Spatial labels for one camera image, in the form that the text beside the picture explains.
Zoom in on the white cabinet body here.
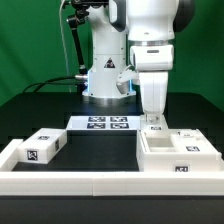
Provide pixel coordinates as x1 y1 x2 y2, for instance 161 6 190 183
136 129 224 172

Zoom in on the white hanging cable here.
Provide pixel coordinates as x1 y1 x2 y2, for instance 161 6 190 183
58 0 73 93

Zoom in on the white U-shaped fence frame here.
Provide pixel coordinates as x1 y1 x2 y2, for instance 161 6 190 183
0 139 224 196

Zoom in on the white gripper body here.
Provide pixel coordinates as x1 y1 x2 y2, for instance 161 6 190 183
130 44 174 115

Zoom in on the white cabinet top block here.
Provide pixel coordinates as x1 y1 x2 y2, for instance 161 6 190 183
17 128 67 164

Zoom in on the black cable bundle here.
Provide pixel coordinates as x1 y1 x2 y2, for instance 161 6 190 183
22 76 84 94

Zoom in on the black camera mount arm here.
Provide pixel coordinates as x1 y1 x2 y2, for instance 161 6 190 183
67 0 109 92

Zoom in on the white base tag plate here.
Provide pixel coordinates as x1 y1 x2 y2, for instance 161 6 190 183
66 116 140 131

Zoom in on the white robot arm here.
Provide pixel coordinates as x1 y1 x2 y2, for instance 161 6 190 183
83 0 195 123

